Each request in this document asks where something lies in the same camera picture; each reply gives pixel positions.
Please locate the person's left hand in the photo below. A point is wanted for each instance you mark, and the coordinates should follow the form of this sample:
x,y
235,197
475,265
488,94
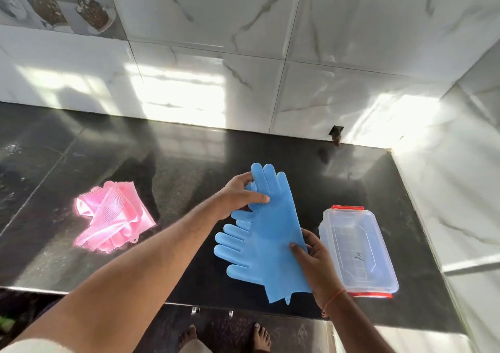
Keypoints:
x,y
232,196

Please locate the person's right hand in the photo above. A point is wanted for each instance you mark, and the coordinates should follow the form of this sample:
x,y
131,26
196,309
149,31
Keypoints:
x,y
318,266

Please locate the clear plastic box red latches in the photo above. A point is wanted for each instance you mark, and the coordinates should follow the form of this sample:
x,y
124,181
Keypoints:
x,y
326,239

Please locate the clear plastic lid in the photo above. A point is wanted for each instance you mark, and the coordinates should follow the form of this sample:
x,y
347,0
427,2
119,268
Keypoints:
x,y
359,251

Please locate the pink rubber glove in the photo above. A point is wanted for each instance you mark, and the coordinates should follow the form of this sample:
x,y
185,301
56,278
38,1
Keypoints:
x,y
105,241
113,204

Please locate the person's left forearm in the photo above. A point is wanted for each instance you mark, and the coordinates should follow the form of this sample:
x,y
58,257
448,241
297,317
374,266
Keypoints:
x,y
125,286

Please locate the person's right forearm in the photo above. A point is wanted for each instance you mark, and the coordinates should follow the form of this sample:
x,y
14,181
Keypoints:
x,y
355,329

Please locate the person's right foot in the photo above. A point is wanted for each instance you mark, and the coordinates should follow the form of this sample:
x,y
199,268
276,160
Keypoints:
x,y
261,339

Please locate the person's foot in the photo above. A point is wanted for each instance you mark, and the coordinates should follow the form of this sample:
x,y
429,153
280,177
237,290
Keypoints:
x,y
261,339
188,337

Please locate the person's left foot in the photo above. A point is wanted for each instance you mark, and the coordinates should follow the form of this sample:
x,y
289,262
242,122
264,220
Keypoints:
x,y
188,337

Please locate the grey trousers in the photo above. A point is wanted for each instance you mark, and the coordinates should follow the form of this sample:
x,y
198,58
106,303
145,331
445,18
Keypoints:
x,y
199,347

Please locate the white shirt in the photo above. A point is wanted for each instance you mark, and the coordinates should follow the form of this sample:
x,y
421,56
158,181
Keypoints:
x,y
27,347

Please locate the brown wall stub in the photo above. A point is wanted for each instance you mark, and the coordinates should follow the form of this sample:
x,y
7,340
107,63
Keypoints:
x,y
336,134

